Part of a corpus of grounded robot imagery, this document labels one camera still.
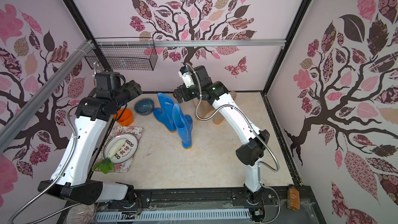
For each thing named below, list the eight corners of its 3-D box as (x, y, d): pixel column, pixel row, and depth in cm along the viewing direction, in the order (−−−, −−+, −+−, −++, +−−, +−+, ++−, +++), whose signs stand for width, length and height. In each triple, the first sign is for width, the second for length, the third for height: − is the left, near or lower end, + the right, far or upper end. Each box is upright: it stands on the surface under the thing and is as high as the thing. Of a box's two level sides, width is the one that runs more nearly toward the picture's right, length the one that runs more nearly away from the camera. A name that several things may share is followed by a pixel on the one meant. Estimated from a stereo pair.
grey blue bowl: (134, 115, 107) (132, 111, 103) (139, 102, 115) (137, 98, 111) (152, 115, 107) (150, 111, 103) (156, 102, 115) (154, 98, 111)
